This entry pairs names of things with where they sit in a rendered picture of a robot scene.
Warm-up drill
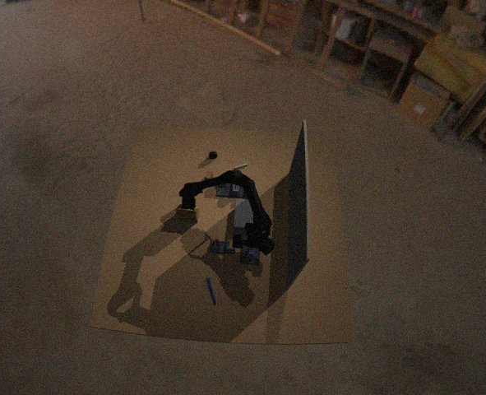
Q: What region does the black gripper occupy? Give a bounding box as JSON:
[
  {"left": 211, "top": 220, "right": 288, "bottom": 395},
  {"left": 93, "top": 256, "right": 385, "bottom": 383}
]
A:
[{"left": 232, "top": 235, "right": 257, "bottom": 249}]

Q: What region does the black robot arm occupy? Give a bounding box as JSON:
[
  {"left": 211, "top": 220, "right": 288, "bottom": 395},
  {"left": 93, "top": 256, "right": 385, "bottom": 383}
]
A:
[{"left": 178, "top": 170, "right": 275, "bottom": 255}]

